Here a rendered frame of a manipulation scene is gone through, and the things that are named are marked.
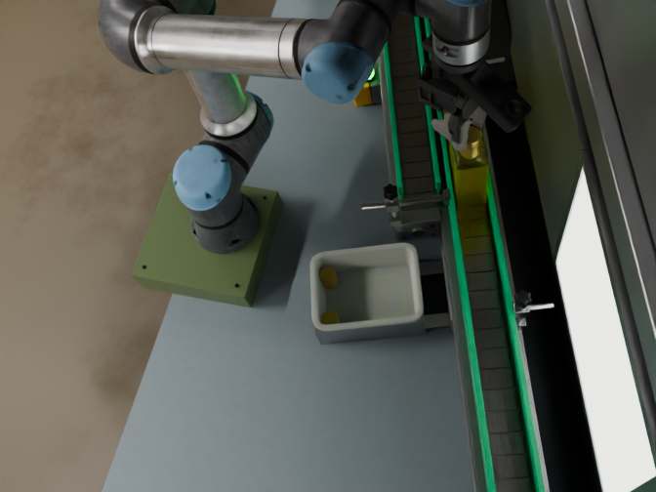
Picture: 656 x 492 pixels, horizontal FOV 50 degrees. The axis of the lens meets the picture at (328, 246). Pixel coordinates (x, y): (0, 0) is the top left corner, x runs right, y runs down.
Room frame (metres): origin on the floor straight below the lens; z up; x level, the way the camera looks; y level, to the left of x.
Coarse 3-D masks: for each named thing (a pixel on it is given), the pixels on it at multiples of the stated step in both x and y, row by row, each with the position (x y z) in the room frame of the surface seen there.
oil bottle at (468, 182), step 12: (456, 156) 0.64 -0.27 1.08; (480, 156) 0.62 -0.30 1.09; (456, 168) 0.63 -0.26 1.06; (468, 168) 0.62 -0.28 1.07; (480, 168) 0.61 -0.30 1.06; (456, 180) 0.63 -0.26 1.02; (468, 180) 0.62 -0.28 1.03; (480, 180) 0.61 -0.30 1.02; (456, 192) 0.63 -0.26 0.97; (468, 192) 0.62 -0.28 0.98; (480, 192) 0.61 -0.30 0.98; (456, 204) 0.63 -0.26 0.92; (468, 204) 0.62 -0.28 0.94; (480, 204) 0.61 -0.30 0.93; (468, 216) 0.62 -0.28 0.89
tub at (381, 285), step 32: (320, 256) 0.67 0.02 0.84; (352, 256) 0.65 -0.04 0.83; (384, 256) 0.64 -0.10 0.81; (416, 256) 0.60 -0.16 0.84; (320, 288) 0.62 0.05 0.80; (352, 288) 0.61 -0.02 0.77; (384, 288) 0.59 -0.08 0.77; (416, 288) 0.53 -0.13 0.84; (320, 320) 0.55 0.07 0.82; (352, 320) 0.54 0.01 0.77; (384, 320) 0.49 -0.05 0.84; (416, 320) 0.47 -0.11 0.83
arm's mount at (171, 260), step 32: (256, 192) 0.90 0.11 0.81; (160, 224) 0.90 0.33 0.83; (160, 256) 0.82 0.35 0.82; (192, 256) 0.80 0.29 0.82; (224, 256) 0.77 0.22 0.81; (256, 256) 0.75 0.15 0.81; (160, 288) 0.78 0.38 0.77; (192, 288) 0.73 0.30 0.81; (224, 288) 0.70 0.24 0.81; (256, 288) 0.70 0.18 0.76
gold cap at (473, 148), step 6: (468, 132) 0.60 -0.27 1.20; (474, 132) 0.60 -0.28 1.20; (480, 132) 0.59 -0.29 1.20; (468, 138) 0.59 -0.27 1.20; (474, 138) 0.59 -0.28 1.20; (480, 138) 0.58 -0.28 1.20; (468, 144) 0.58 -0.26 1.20; (474, 144) 0.58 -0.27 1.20; (480, 144) 0.58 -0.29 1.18; (462, 150) 0.59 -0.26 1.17; (468, 150) 0.58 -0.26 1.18; (474, 150) 0.58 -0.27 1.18; (480, 150) 0.58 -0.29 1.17; (468, 156) 0.58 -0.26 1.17; (474, 156) 0.58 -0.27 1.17
